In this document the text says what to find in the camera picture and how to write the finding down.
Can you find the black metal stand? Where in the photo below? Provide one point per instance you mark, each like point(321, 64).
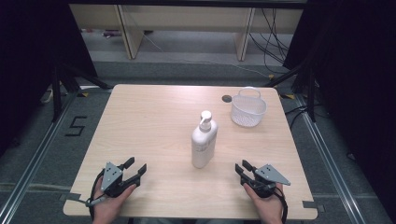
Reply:
point(311, 93)
point(56, 93)

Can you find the person's left hand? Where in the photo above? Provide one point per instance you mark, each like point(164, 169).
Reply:
point(107, 208)

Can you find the white plastic basket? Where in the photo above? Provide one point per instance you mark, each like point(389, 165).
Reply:
point(247, 110)

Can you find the person's right hand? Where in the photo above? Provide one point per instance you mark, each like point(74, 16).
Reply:
point(269, 208)

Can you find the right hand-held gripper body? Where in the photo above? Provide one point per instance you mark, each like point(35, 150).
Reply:
point(270, 175)

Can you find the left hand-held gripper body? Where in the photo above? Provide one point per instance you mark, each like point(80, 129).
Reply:
point(110, 177)

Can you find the aluminium floor rail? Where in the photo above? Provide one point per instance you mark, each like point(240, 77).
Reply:
point(330, 161)
point(34, 161)

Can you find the yellow tape floor mark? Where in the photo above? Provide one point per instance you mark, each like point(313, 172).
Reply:
point(84, 94)
point(288, 96)

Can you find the dark curtain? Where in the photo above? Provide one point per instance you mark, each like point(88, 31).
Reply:
point(358, 77)
point(31, 62)

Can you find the round black table grommet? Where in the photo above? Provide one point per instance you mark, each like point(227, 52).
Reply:
point(227, 98)

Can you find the white pump bottle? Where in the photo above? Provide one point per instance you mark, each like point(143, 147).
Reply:
point(203, 146)

